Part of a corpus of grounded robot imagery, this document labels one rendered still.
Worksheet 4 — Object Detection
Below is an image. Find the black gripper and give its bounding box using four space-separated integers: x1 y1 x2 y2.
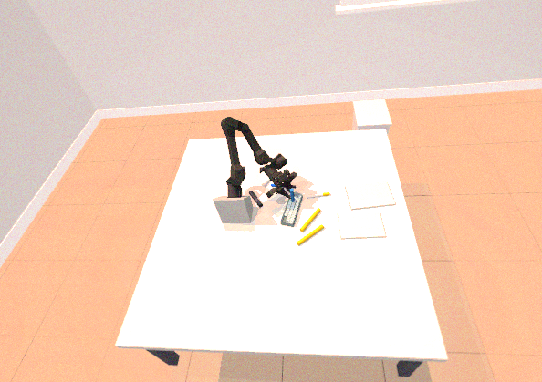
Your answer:
266 171 297 199

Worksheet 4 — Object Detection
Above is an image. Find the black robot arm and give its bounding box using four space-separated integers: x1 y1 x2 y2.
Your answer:
221 117 290 198

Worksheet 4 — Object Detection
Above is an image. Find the yellow cylindrical rod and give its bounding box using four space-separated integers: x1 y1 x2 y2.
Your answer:
297 224 324 245
300 208 321 232

